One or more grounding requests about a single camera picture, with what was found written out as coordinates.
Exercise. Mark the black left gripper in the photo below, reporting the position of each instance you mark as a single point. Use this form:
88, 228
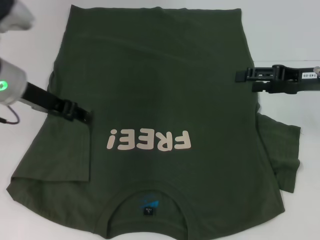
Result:
42, 100

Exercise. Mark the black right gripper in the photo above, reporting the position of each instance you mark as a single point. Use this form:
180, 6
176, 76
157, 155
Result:
292, 81

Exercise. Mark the dark green FREE t-shirt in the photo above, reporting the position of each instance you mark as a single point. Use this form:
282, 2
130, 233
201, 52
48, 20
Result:
160, 100

